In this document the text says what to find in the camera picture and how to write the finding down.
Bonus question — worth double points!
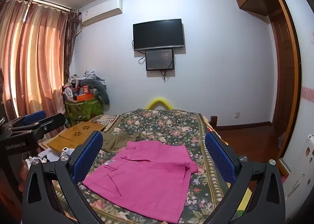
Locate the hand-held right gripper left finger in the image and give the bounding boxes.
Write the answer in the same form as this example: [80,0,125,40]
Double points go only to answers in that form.
[22,131,105,224]

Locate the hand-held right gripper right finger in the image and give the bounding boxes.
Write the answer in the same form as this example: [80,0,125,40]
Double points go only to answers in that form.
[205,131,286,224]

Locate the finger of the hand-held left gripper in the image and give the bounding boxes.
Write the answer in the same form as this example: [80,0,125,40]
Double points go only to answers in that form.
[8,110,47,129]
[10,113,66,138]

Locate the pink pants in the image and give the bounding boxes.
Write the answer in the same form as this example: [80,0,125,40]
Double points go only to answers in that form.
[82,140,199,224]

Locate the olive green pants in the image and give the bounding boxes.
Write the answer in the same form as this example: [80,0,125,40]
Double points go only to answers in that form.
[99,132,141,152]

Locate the wooden folding lap table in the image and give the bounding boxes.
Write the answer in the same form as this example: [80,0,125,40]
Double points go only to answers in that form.
[47,121,105,153]

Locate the green patterned bag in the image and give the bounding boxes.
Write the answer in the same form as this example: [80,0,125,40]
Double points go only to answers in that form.
[64,97,103,126]

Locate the striped cloth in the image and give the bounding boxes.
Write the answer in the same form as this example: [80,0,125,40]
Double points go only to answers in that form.
[94,115,118,126]

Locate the orange box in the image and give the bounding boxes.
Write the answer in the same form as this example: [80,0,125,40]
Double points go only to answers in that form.
[74,94,95,102]

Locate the pink curtain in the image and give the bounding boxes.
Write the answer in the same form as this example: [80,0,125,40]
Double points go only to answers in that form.
[0,0,70,126]

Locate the floral blanket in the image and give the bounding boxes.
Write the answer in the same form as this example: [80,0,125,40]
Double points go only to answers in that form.
[53,108,246,224]

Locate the grey pillow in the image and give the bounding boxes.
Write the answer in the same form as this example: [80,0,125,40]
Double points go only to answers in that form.
[81,79,110,104]

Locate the pile of clothes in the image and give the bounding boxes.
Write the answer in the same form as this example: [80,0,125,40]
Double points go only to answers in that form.
[65,69,106,92]

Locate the yellow foam tube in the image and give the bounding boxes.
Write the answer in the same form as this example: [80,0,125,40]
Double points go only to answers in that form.
[146,96,173,110]

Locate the brown patterned curtain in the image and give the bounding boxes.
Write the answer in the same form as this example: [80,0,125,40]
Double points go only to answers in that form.
[65,8,82,82]

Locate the white cabinet with stickers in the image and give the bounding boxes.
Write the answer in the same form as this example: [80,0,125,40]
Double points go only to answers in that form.
[282,134,314,224]

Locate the wooden door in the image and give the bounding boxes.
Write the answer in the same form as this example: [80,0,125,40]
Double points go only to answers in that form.
[268,10,298,163]

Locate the white air conditioner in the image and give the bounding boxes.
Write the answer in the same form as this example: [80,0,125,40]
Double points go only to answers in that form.
[81,0,123,27]

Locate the small black wall monitor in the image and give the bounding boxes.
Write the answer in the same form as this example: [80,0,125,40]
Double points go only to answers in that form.
[145,49,174,71]

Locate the black wall television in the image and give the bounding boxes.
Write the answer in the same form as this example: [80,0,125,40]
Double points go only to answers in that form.
[133,19,185,51]

